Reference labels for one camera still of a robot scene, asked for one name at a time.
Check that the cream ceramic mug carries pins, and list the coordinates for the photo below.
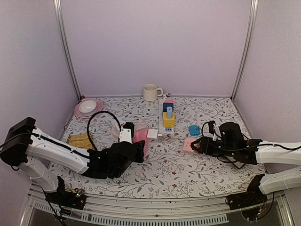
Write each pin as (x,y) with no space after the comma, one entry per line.
(151,92)

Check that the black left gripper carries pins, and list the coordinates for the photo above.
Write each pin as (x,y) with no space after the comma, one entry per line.
(139,157)

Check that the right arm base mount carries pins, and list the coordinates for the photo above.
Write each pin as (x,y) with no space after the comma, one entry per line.
(252,196)

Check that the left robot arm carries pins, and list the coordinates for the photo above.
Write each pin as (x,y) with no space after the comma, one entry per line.
(25,144)

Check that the pink plate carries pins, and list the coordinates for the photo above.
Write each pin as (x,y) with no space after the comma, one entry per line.
(98,108)

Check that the floral coaster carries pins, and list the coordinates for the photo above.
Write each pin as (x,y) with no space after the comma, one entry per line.
(234,162)

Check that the front aluminium rail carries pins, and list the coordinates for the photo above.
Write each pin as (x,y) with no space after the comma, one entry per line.
(117,203)

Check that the woven bamboo mat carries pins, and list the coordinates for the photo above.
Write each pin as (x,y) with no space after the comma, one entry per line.
(80,141)

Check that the pink plug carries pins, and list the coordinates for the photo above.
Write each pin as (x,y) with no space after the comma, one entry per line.
(169,101)
(187,145)

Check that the light blue charger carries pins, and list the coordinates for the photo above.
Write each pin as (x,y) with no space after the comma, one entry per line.
(169,112)

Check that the aluminium corner post right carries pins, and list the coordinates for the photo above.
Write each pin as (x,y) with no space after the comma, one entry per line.
(247,44)

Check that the pink plug on strip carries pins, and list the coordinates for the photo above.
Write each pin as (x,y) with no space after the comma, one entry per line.
(169,101)

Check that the white bowl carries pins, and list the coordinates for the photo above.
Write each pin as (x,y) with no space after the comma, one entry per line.
(88,107)

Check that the white tiger cube socket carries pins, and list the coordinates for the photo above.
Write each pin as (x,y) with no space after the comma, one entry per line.
(115,130)

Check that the white power strip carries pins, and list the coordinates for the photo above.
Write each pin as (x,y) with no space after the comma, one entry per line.
(162,130)

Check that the dark blue plug adapter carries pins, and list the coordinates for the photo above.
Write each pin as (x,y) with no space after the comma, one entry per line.
(166,105)

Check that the aluminium corner post left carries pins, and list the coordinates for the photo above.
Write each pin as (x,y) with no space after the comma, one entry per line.
(66,50)

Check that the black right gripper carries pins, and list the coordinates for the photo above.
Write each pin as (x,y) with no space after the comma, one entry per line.
(205,147)

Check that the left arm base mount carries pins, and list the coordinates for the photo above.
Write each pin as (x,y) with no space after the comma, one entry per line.
(75,199)

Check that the aluminium corner post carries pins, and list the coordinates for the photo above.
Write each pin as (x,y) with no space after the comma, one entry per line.
(247,44)
(66,50)

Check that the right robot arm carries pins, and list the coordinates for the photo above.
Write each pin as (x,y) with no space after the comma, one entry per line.
(281,153)

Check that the white charger plug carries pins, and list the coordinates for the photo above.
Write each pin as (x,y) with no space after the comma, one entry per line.
(153,134)

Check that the yellow cube socket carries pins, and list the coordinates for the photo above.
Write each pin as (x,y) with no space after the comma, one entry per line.
(168,122)

